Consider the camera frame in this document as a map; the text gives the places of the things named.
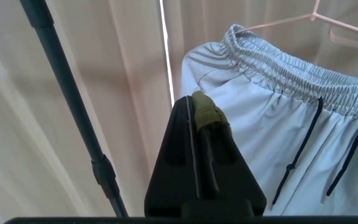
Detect black clothes rack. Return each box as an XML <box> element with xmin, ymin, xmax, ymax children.
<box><xmin>19</xmin><ymin>0</ymin><xmax>130</xmax><ymax>218</ymax></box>

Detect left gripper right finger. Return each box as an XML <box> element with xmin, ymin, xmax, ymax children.
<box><xmin>197</xmin><ymin>123</ymin><xmax>268</xmax><ymax>218</ymax></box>

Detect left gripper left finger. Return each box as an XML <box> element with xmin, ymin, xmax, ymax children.
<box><xmin>144</xmin><ymin>95</ymin><xmax>200</xmax><ymax>218</ymax></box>

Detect pale grey shorts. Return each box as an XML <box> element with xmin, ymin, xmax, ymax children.
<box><xmin>180</xmin><ymin>23</ymin><xmax>358</xmax><ymax>217</ymax></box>

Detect green garment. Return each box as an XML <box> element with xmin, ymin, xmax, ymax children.
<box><xmin>191</xmin><ymin>90</ymin><xmax>233</xmax><ymax>138</ymax></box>

